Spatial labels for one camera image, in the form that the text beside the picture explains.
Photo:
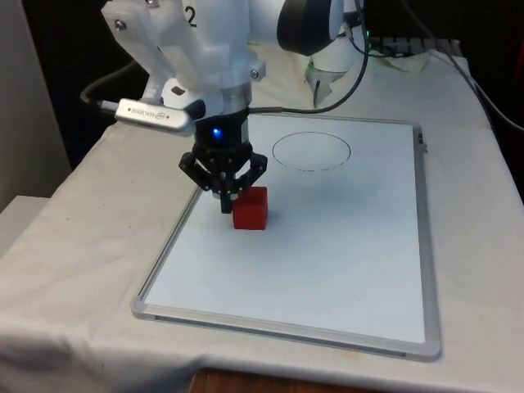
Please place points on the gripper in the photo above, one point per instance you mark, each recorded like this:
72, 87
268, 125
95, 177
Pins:
225, 133

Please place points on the red cube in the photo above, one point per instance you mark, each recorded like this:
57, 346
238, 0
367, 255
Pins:
251, 213

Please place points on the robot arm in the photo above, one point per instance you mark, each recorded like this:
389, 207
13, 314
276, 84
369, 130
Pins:
213, 49

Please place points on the whiteboard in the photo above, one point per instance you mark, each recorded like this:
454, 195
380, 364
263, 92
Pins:
307, 245

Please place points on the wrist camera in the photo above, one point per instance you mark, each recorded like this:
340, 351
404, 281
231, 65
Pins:
151, 116

